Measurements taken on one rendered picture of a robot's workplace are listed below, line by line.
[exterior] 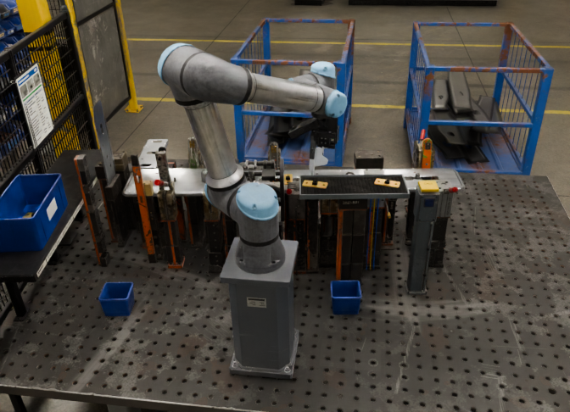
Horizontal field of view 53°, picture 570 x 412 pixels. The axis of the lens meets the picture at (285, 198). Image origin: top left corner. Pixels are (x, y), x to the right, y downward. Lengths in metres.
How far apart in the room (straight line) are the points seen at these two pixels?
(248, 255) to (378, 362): 0.61
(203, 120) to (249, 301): 0.55
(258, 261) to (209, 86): 0.54
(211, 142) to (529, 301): 1.35
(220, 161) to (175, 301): 0.78
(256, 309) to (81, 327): 0.75
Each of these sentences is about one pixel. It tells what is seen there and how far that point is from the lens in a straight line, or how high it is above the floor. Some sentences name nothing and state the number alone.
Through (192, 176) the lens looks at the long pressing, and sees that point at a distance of 2.40.
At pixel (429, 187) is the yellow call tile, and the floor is 1.16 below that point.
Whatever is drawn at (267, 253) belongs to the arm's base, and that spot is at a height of 1.16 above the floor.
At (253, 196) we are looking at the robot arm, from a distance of 1.58.
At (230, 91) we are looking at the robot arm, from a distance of 1.38.
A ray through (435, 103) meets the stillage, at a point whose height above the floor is 0.55.
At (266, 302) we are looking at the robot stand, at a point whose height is 1.01.
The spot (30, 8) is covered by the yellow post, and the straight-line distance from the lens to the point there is 2.76.
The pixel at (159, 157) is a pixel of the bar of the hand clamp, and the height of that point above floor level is 1.20.
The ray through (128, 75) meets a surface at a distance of 5.77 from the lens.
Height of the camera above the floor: 2.13
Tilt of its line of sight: 31 degrees down
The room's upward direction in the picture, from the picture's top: 1 degrees counter-clockwise
